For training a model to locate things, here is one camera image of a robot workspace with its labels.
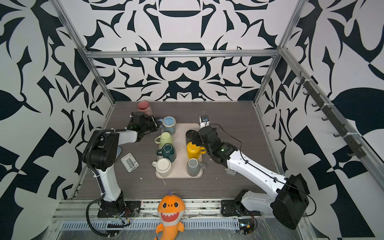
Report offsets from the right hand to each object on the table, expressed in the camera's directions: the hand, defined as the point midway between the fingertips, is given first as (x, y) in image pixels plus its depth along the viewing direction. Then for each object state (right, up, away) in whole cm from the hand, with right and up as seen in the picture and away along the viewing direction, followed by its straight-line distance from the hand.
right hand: (200, 129), depth 79 cm
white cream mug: (-20, -20, +3) cm, 29 cm away
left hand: (-23, +10, +18) cm, 31 cm away
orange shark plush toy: (-13, -35, -12) cm, 39 cm away
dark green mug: (-18, -12, +4) cm, 22 cm away
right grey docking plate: (+17, -24, +6) cm, 30 cm away
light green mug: (-20, -6, +11) cm, 23 cm away
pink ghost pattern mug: (-37, +14, +24) cm, 46 cm away
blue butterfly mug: (-19, +2, +15) cm, 24 cm away
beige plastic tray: (-12, -23, +9) cm, 27 cm away
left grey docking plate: (-41, -20, +10) cm, 46 cm away
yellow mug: (-3, -13, +7) cm, 15 cm away
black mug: (-6, -5, +13) cm, 15 cm away
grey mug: (-3, -19, -1) cm, 19 cm away
